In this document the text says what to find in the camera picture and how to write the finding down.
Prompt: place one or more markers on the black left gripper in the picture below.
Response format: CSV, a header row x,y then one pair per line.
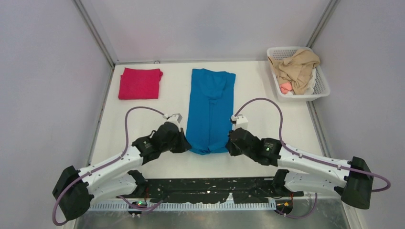
x,y
184,145

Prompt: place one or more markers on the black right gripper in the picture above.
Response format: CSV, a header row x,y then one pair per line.
x,y
232,151

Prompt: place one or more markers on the blue t shirt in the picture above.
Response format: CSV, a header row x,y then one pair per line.
x,y
210,109

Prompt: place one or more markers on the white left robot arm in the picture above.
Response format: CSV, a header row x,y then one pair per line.
x,y
78,189

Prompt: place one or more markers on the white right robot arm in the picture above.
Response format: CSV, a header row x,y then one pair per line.
x,y
302,171

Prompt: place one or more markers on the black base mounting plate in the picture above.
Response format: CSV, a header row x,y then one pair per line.
x,y
212,190

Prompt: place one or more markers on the pink garment in basket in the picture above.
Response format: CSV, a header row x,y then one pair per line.
x,y
286,88

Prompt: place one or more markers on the folded red t shirt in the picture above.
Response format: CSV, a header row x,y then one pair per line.
x,y
140,84

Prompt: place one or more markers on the white garment in basket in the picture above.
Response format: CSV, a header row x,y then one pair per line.
x,y
311,83

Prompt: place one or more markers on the beige t shirt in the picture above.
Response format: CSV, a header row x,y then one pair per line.
x,y
296,69

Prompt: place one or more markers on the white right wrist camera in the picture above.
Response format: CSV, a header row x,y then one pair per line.
x,y
239,121

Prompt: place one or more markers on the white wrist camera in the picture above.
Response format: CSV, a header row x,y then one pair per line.
x,y
174,118
239,121

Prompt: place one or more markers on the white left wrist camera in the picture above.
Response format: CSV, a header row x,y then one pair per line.
x,y
174,118

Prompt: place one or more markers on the white slotted cable duct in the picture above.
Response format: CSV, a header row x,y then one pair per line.
x,y
226,206

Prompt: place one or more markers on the aluminium frame rail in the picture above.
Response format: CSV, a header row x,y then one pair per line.
x,y
93,30

